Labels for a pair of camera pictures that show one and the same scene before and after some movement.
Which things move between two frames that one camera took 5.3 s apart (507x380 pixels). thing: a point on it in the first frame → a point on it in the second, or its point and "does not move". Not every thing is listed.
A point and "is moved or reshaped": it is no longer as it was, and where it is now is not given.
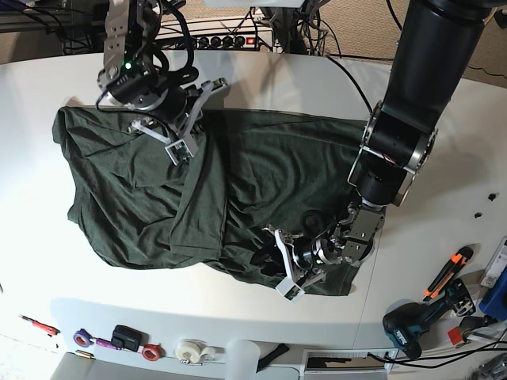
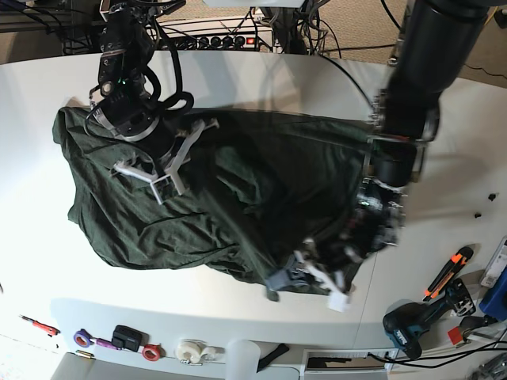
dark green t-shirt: x=253 y=172 is moved or reshaped
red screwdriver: x=47 y=329 does not move
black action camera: x=128 y=338 does not move
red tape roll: x=153 y=351 does not move
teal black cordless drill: x=404 y=323 does not move
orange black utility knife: x=451 y=268 does not move
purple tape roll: x=82 y=338 does not move
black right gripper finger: x=318 y=276 → x=284 y=280
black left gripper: x=181 y=111 → x=166 y=140
